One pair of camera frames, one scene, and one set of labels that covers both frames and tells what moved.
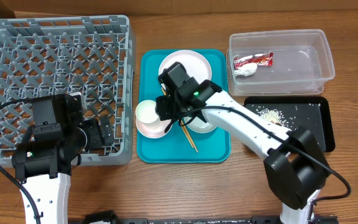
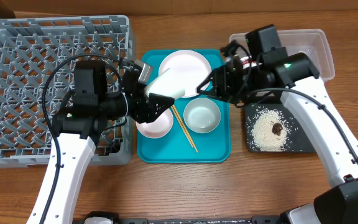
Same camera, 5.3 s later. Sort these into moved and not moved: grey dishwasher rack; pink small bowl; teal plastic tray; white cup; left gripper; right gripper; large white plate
Moved: white cup; right gripper; left gripper
Not moved: grey dishwasher rack; large white plate; teal plastic tray; pink small bowl
